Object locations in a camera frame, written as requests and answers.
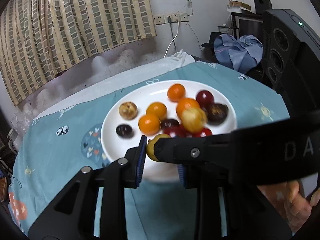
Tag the dark red plum near plate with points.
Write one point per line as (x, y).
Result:
(175, 131)

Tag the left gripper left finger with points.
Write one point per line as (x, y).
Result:
(109, 209)

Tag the white wall socket strip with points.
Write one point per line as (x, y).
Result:
(160, 19)

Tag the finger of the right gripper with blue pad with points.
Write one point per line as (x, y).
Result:
(218, 149)

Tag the orange tangerine on plate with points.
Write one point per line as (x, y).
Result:
(149, 124)

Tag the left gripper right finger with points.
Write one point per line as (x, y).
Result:
(189, 175)

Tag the checkered beige curtain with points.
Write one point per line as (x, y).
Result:
(42, 38)

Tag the brown spotted small fruit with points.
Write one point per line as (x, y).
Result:
(128, 110)

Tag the white oval plate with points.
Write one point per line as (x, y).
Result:
(142, 111)

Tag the orange tangerine far left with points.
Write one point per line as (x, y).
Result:
(176, 92)

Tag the person's right hand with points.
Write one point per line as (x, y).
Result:
(289, 203)

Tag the orange tangerine near finger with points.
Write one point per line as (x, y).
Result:
(186, 103)

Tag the blue clothing pile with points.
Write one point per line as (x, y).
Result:
(241, 54)

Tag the dark red plum on plate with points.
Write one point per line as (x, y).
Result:
(204, 98)

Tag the small olive yellow fruit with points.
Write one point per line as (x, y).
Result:
(150, 146)

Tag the bright red fruit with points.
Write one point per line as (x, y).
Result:
(203, 133)

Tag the yellow orange tangerine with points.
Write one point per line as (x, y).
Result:
(158, 109)

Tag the yellow spotted fruit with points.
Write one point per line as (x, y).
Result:
(193, 119)

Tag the dark purple passion fruit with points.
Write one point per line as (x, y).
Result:
(217, 113)

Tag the black tv and stand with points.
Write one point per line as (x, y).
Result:
(244, 21)

